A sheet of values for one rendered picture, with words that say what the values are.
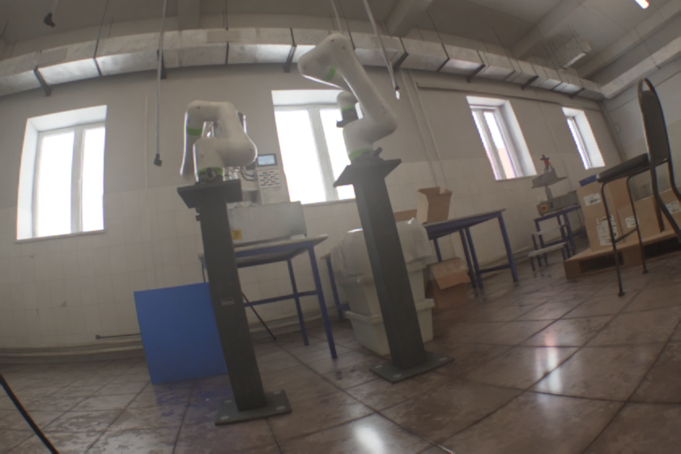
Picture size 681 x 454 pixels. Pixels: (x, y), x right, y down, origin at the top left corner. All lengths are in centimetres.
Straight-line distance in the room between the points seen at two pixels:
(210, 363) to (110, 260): 208
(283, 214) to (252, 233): 24
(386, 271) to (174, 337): 140
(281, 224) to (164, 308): 93
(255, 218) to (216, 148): 79
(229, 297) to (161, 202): 271
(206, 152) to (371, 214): 75
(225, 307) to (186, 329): 91
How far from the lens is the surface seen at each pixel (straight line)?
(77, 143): 504
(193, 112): 185
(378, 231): 147
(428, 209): 315
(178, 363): 228
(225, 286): 136
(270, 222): 218
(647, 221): 264
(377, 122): 152
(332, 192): 459
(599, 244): 283
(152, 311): 227
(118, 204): 407
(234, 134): 163
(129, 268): 390
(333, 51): 152
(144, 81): 476
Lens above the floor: 46
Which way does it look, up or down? 13 degrees up
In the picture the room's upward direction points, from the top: 13 degrees counter-clockwise
